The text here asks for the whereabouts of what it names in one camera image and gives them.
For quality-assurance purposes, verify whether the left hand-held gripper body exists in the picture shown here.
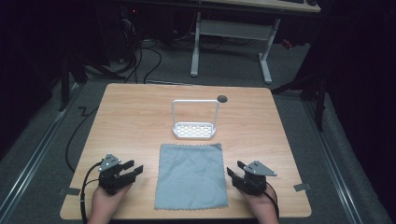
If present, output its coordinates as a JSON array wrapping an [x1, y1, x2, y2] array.
[[97, 153, 133, 196]]

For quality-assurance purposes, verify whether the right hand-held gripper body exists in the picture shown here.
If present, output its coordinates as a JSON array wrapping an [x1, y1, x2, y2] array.
[[236, 160, 278, 197]]

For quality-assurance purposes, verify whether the grey cloth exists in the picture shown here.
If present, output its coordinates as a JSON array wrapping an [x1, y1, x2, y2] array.
[[153, 143, 230, 211]]

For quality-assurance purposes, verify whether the white towel rack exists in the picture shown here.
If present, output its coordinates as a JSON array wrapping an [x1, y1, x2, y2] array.
[[171, 98, 221, 140]]

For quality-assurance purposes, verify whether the grey tape piece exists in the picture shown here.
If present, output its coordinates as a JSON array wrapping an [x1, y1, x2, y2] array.
[[58, 187, 81, 197], [292, 182, 313, 192]]

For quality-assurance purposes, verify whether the black metal stand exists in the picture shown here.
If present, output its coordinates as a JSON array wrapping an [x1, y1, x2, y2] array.
[[270, 73, 329, 133], [57, 54, 127, 112]]

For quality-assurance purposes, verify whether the dark computer tower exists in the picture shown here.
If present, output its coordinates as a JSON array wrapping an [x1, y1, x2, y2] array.
[[106, 5, 139, 64]]

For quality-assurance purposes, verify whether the white-legged desk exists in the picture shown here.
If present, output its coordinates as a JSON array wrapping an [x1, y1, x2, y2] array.
[[189, 0, 322, 85]]

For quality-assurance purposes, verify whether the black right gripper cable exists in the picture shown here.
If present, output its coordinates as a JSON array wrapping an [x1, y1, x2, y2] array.
[[262, 181, 280, 220]]

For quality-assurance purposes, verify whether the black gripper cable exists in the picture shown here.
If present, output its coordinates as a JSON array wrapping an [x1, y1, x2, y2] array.
[[262, 181, 280, 220], [79, 161, 104, 224]]

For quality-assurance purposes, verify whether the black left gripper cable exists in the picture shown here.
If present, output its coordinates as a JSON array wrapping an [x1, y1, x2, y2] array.
[[79, 161, 104, 224]]

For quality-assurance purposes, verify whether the black floor cable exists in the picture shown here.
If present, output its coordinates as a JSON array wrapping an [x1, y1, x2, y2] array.
[[64, 105, 101, 174]]

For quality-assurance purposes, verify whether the metal floor rail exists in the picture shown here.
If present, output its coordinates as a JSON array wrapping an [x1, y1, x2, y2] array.
[[0, 82, 82, 220], [302, 100, 366, 224]]

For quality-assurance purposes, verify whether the black cable bundle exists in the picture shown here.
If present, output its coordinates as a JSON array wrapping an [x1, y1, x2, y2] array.
[[121, 18, 163, 85]]

